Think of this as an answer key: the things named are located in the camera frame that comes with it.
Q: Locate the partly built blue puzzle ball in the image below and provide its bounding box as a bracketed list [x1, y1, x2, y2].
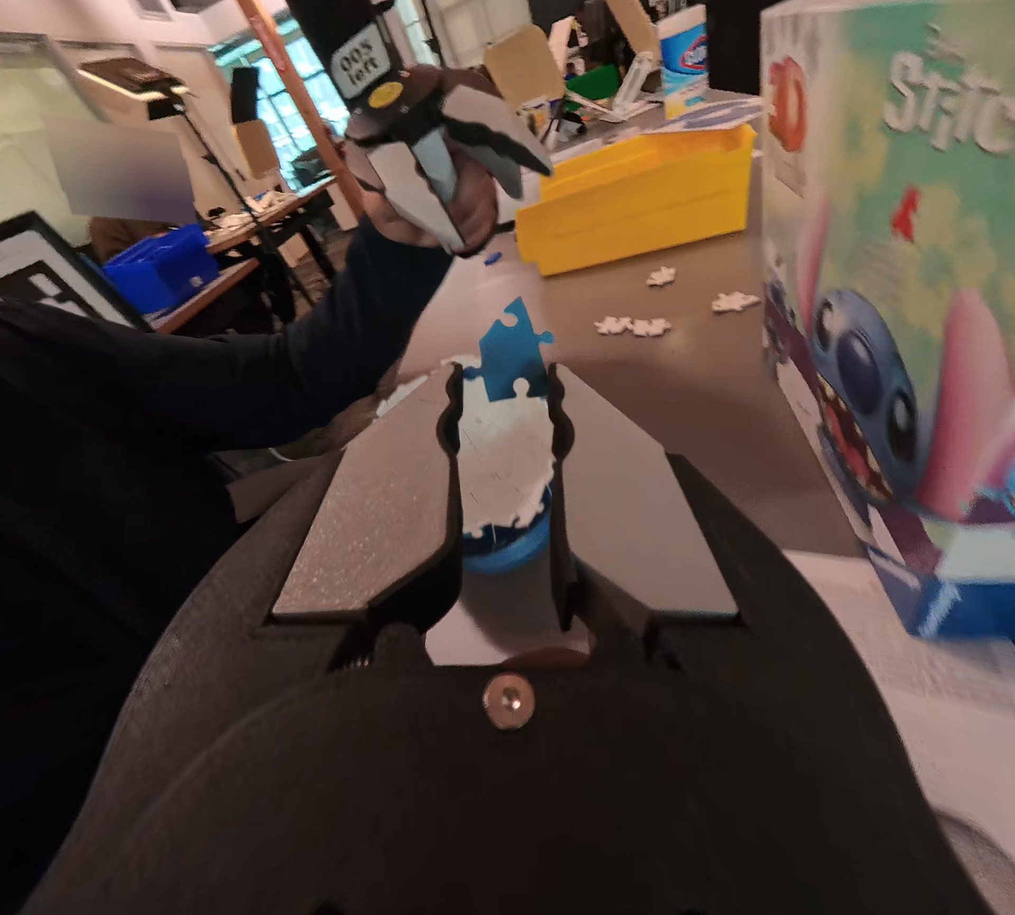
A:
[374, 352, 556, 543]

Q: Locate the black framed tag board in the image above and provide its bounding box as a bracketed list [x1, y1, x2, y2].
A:
[0, 211, 152, 333]

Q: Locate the yellow plastic bin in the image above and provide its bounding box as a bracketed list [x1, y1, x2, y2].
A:
[515, 122, 756, 278]

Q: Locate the blue round ball stand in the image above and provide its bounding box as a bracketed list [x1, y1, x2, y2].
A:
[462, 506, 553, 577]

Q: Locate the blue plastic bin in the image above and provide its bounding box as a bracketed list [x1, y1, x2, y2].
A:
[103, 224, 222, 317]

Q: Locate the printed cardboard puzzle box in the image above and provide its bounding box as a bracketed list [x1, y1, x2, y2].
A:
[761, 0, 1015, 639]

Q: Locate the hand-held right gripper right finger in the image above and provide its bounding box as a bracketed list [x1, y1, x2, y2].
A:
[547, 364, 742, 634]

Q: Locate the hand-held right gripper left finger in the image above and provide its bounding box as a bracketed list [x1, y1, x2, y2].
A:
[270, 364, 466, 634]

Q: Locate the person's left hand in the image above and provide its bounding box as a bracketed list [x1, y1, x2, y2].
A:
[359, 158, 502, 260]

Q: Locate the white wipes canister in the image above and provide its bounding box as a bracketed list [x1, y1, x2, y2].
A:
[657, 5, 709, 121]

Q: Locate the white paper sheet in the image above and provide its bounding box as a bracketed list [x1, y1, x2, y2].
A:
[626, 97, 766, 136]

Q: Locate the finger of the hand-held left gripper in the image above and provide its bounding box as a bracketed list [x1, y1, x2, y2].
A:
[345, 136, 470, 256]
[440, 85, 555, 202]

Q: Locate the black tripod with device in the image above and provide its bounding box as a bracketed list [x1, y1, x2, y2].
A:
[79, 57, 314, 301]

